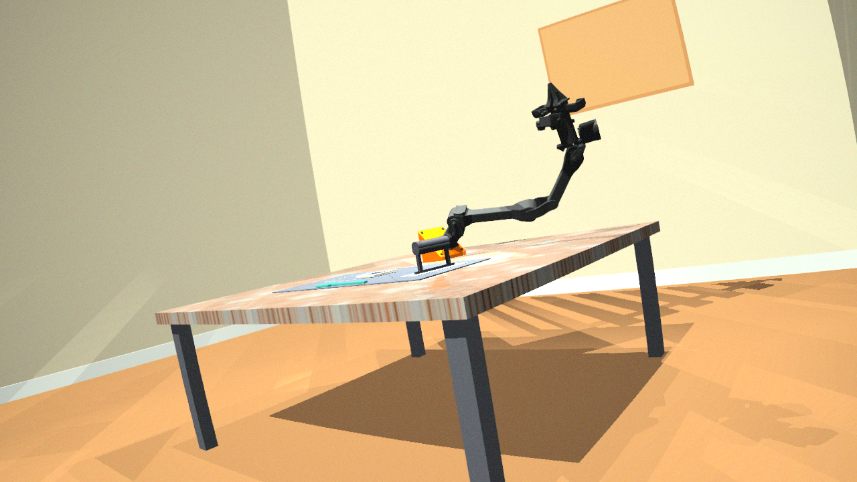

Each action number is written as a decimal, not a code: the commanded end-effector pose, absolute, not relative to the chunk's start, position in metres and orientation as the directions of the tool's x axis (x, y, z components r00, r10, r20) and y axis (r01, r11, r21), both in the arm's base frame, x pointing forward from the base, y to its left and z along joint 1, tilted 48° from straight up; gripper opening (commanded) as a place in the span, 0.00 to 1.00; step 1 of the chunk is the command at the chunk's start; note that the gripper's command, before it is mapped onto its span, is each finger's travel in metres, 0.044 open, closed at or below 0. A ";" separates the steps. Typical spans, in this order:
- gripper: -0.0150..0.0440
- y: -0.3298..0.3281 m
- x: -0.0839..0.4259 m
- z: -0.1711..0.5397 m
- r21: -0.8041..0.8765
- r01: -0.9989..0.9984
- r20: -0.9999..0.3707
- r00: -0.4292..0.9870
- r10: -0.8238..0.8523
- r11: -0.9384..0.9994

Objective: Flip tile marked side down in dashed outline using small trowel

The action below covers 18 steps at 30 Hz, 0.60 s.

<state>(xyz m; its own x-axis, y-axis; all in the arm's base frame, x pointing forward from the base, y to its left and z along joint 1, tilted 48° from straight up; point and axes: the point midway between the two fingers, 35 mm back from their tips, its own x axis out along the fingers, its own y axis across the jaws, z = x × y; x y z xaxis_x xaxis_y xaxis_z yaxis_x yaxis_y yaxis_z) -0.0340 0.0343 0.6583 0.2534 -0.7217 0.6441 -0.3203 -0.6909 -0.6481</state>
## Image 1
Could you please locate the grey square tile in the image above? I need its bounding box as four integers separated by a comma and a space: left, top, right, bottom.
356, 269, 397, 278

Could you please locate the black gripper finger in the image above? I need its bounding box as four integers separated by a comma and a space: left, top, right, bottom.
548, 82, 570, 106
544, 83, 554, 108

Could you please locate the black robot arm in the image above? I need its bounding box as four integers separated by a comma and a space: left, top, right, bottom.
442, 113, 601, 250

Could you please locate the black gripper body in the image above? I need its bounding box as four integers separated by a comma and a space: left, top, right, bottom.
531, 98, 586, 132

